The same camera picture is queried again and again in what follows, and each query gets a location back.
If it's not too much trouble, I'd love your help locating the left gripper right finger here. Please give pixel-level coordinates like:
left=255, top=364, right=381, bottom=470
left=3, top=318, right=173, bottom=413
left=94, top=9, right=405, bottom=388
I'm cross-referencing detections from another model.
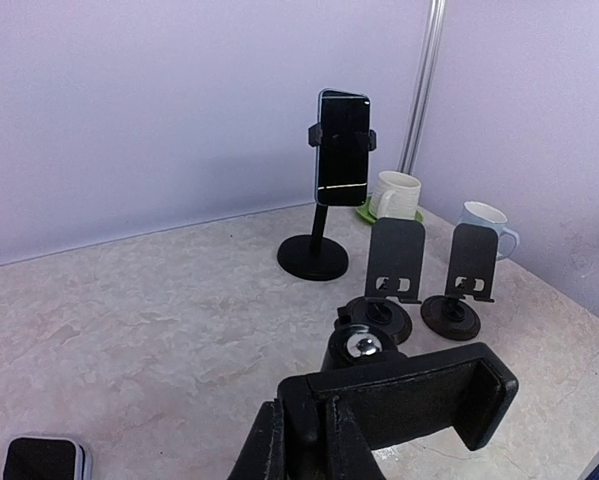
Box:
left=326, top=396, right=384, bottom=479

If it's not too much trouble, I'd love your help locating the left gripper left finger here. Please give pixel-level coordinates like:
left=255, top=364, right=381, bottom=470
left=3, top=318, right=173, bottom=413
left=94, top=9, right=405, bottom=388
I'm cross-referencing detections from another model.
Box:
left=228, top=399, right=290, bottom=480

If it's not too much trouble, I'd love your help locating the black pole phone stand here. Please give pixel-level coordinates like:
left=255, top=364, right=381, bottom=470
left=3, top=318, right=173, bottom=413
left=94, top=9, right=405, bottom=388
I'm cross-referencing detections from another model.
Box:
left=278, top=328, right=519, bottom=479
left=276, top=122, right=379, bottom=282

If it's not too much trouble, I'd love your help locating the black folding stand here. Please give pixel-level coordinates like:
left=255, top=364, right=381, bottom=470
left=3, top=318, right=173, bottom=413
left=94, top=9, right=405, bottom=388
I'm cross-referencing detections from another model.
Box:
left=420, top=223, right=498, bottom=341
left=346, top=217, right=427, bottom=346

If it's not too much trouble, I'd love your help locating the teal phone black screen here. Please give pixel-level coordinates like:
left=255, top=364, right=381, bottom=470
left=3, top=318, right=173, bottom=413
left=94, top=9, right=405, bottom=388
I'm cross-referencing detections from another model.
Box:
left=315, top=89, right=370, bottom=206

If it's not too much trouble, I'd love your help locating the phone in white case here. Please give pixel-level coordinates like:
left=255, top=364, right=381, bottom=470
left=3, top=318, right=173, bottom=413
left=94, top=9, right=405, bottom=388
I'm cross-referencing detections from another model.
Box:
left=2, top=436, right=93, bottom=480

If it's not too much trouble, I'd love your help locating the green saucer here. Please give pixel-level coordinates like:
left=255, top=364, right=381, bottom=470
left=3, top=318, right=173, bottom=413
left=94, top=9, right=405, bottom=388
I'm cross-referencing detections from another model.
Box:
left=355, top=196, right=424, bottom=225

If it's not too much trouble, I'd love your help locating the cream ceramic mug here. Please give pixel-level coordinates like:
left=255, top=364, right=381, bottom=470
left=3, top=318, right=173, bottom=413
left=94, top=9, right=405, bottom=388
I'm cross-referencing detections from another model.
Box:
left=369, top=171, right=422, bottom=220

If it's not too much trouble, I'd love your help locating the light blue mug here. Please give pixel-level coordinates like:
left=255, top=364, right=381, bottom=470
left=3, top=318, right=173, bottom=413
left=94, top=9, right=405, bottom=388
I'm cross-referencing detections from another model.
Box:
left=459, top=201, right=520, bottom=260

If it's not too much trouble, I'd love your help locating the right aluminium frame post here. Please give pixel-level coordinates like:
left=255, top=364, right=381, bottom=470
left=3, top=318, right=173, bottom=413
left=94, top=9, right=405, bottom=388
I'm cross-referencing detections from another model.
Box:
left=399, top=0, right=447, bottom=174

